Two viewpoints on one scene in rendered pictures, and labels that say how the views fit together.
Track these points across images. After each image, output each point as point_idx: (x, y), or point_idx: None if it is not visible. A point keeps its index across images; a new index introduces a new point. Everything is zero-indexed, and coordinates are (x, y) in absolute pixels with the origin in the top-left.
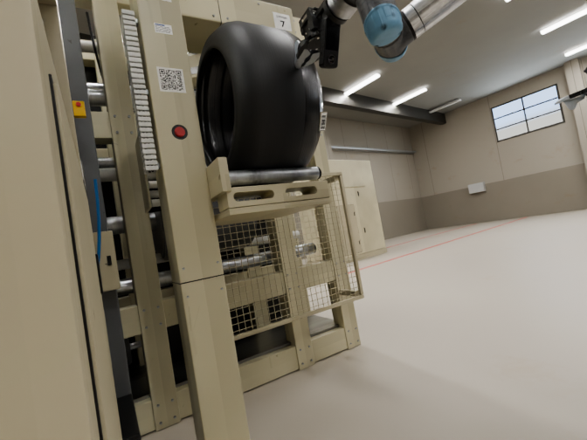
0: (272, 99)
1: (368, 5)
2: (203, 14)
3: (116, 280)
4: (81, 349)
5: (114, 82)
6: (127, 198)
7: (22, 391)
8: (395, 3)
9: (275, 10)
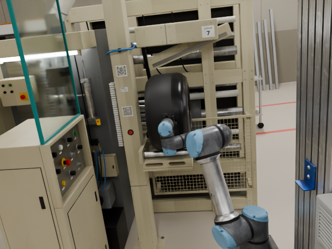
0: (157, 135)
1: (161, 145)
2: (156, 43)
3: (115, 173)
4: (71, 245)
5: None
6: None
7: (66, 247)
8: (169, 147)
9: (203, 24)
